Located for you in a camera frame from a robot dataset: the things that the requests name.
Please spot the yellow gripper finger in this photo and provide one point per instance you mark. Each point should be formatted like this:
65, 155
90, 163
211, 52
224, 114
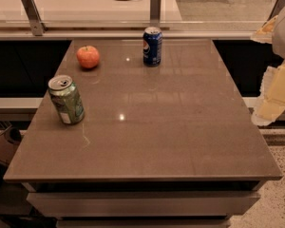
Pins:
270, 104
265, 34

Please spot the blue pepsi can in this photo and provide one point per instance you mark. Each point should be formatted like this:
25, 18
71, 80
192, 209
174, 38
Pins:
152, 46

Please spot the green soda can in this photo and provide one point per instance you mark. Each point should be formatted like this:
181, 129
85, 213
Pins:
66, 98

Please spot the grey cabinet drawer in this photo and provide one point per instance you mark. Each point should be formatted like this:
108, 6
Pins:
143, 204

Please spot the red apple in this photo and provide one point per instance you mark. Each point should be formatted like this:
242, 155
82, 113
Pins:
88, 57

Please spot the right metal railing bracket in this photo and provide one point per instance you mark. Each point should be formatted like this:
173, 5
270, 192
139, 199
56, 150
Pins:
277, 8

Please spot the metal railing bracket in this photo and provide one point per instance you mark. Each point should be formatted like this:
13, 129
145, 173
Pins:
155, 12
36, 25
277, 8

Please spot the middle metal railing bracket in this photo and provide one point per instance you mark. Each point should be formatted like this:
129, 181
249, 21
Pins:
155, 12

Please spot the left metal railing bracket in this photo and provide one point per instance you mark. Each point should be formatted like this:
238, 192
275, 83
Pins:
36, 25

